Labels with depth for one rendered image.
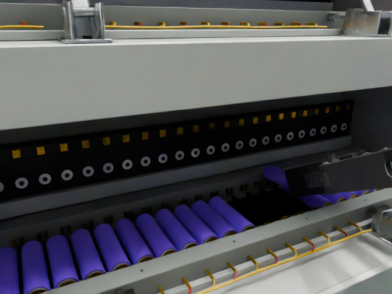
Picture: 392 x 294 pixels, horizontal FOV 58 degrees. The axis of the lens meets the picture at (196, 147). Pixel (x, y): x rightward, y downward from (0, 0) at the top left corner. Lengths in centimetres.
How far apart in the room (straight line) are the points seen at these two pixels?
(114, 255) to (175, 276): 5
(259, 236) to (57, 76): 21
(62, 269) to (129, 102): 14
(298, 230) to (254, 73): 15
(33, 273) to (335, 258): 25
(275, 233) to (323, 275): 5
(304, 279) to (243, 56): 19
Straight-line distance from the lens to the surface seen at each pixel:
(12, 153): 36
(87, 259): 31
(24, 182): 37
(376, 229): 40
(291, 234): 34
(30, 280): 30
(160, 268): 28
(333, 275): 33
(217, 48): 25
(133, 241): 32
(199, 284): 30
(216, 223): 34
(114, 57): 22
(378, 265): 36
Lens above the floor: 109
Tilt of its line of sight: 2 degrees down
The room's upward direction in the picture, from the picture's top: 9 degrees counter-clockwise
